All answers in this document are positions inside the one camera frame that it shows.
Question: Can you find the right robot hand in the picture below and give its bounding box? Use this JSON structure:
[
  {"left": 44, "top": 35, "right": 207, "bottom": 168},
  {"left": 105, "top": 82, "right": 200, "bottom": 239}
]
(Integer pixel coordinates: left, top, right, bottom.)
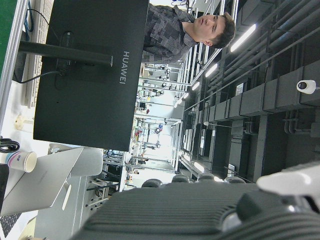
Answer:
[{"left": 72, "top": 161, "right": 320, "bottom": 240}]

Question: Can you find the black Huawei monitor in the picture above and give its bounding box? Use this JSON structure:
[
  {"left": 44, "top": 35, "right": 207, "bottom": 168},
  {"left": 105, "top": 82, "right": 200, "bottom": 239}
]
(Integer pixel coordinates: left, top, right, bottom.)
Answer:
[{"left": 12, "top": 0, "right": 150, "bottom": 153}]

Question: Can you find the silver laptop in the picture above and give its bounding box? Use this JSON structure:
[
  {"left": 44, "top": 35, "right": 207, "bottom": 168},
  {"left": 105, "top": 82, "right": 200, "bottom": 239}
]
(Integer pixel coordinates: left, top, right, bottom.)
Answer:
[{"left": 0, "top": 146, "right": 85, "bottom": 240}]

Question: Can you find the long ceiling light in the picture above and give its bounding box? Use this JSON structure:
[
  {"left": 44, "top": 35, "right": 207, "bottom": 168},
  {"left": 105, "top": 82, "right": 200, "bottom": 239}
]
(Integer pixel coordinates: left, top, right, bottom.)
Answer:
[
  {"left": 229, "top": 23, "right": 257, "bottom": 53},
  {"left": 204, "top": 63, "right": 219, "bottom": 78}
]

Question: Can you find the white paper cup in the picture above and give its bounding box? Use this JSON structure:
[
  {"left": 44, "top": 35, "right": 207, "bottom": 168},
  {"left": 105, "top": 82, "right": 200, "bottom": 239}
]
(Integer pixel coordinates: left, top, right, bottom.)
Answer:
[{"left": 0, "top": 150, "right": 38, "bottom": 173}]

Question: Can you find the cream plastic knob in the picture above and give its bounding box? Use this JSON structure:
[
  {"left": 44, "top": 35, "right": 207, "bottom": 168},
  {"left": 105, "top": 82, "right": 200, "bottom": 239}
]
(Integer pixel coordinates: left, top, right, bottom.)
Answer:
[{"left": 14, "top": 114, "right": 35, "bottom": 131}]

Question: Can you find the person in grey patterned shirt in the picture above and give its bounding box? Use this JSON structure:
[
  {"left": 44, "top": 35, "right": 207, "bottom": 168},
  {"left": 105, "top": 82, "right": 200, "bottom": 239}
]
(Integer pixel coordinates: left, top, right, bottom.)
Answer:
[{"left": 141, "top": 3, "right": 237, "bottom": 65}]

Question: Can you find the white keyboard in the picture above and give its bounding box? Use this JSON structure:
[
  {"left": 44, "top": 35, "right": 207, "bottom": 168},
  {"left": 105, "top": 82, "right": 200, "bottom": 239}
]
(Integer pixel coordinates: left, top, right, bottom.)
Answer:
[{"left": 23, "top": 0, "right": 55, "bottom": 109}]

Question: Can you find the green conveyor belt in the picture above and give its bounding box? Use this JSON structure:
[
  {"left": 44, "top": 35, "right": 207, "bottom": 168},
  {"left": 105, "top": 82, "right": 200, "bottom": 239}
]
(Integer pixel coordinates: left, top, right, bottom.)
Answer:
[{"left": 0, "top": 0, "right": 30, "bottom": 126}]

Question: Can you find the coiled black cable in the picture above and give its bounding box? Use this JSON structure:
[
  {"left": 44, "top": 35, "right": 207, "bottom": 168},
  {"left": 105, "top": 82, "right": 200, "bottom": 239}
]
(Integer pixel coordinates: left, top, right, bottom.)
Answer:
[{"left": 0, "top": 138, "right": 21, "bottom": 153}]

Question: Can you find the white security camera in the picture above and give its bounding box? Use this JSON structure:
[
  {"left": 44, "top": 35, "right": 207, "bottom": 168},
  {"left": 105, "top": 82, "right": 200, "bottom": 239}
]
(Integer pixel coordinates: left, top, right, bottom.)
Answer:
[{"left": 296, "top": 79, "right": 317, "bottom": 95}]

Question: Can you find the black monitor cable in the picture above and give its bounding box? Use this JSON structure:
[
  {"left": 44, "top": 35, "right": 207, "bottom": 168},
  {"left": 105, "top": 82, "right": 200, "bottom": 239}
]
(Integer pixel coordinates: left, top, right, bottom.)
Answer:
[{"left": 14, "top": 70, "right": 62, "bottom": 85}]

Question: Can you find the blue cable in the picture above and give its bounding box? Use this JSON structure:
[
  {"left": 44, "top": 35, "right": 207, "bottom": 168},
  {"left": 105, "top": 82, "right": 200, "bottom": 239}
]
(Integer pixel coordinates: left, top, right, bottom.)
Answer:
[{"left": 23, "top": 0, "right": 35, "bottom": 33}]

